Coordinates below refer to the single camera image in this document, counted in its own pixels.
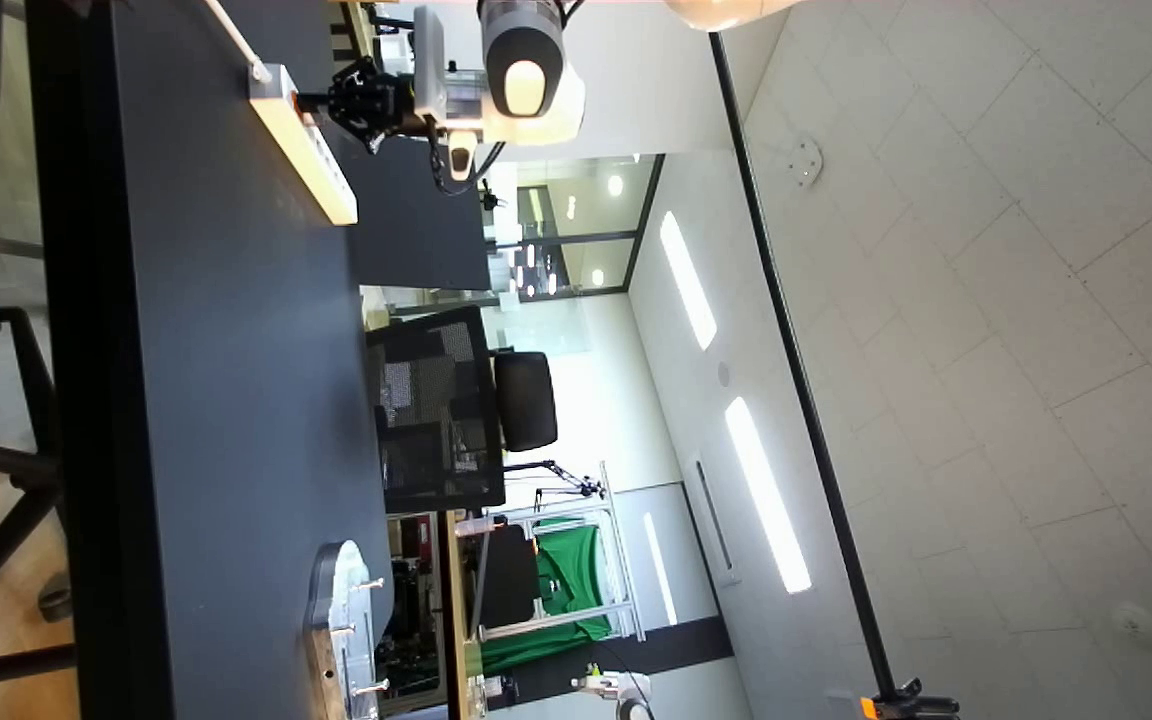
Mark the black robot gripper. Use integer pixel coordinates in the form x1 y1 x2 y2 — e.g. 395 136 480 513
329 55 415 150

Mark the black table leg frame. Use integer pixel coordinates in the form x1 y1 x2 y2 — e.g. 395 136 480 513
0 304 77 683

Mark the white power strip adapter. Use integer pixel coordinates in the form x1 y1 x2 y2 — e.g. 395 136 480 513
250 66 360 227

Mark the dark partition panel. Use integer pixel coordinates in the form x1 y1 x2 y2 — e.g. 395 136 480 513
346 139 489 288

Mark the white power strip cable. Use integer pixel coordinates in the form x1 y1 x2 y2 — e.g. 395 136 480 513
199 0 268 78

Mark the green screen backdrop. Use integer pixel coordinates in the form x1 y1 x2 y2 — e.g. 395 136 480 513
480 526 613 676

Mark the black computer monitor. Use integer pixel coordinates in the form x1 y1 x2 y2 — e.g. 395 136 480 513
363 307 503 513

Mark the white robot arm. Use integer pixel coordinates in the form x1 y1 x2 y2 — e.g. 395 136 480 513
324 0 586 150

